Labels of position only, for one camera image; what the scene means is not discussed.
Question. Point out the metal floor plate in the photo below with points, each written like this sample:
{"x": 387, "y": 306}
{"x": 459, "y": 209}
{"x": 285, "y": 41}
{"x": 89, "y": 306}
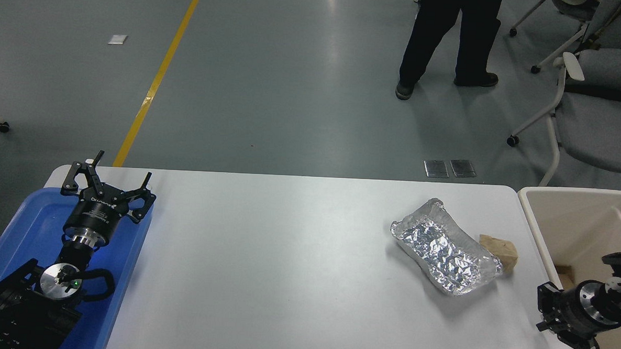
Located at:
{"x": 463, "y": 168}
{"x": 436, "y": 168}

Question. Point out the silver foil tray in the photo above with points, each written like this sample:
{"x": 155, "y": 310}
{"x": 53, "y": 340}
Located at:
{"x": 443, "y": 251}

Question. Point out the grey office chair white frame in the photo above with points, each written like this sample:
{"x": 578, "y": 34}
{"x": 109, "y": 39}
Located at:
{"x": 600, "y": 129}
{"x": 580, "y": 9}

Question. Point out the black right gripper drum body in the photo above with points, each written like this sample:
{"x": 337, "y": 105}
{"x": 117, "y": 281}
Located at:
{"x": 572, "y": 309}

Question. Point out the large pale plastic bin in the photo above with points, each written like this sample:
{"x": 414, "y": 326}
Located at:
{"x": 580, "y": 228}

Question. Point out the person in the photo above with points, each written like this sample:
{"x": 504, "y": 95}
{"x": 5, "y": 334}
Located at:
{"x": 432, "y": 38}

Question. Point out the blue plastic tray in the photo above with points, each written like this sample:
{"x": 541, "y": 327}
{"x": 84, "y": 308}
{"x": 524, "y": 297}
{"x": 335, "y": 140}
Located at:
{"x": 25, "y": 225}

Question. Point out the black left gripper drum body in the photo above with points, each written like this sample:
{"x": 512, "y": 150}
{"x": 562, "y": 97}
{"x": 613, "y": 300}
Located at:
{"x": 95, "y": 215}

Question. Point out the crumpled tan paper ball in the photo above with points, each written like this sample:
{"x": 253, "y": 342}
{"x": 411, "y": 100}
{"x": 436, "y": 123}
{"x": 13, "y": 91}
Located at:
{"x": 503, "y": 252}

